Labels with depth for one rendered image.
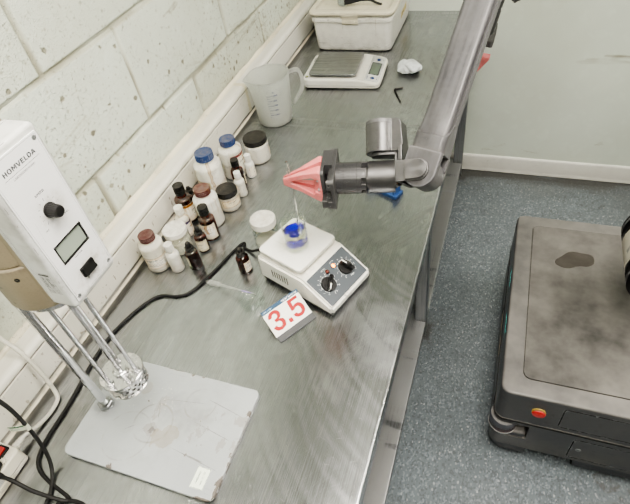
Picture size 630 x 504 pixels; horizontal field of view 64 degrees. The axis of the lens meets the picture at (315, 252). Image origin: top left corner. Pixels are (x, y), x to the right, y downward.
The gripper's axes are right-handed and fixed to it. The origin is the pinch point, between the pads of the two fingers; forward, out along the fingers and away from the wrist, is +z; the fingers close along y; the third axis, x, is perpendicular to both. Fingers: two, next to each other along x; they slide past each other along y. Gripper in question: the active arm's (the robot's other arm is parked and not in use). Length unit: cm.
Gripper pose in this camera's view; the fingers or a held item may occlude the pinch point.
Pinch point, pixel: (288, 180)
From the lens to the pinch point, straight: 94.3
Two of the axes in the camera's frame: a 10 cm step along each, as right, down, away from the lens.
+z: -9.8, 0.1, 1.7
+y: -1.1, 7.2, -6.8
